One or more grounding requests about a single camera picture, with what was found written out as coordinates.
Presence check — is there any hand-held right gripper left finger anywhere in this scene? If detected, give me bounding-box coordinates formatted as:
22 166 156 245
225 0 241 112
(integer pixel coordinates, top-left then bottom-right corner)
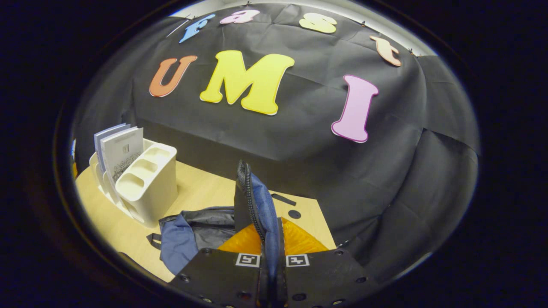
169 232 263 308

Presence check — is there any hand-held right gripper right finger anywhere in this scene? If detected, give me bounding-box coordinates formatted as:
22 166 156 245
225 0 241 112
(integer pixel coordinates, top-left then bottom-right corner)
280 217 379 308

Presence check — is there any blue schoolbag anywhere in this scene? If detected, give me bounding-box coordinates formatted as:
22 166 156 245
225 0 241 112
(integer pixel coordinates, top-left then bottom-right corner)
148 160 297 308

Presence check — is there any white bookshelf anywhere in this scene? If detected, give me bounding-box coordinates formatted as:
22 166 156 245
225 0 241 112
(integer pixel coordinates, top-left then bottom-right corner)
89 138 178 228

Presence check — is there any pale white book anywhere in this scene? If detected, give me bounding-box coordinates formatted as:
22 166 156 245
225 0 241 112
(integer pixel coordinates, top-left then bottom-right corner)
101 127 144 182

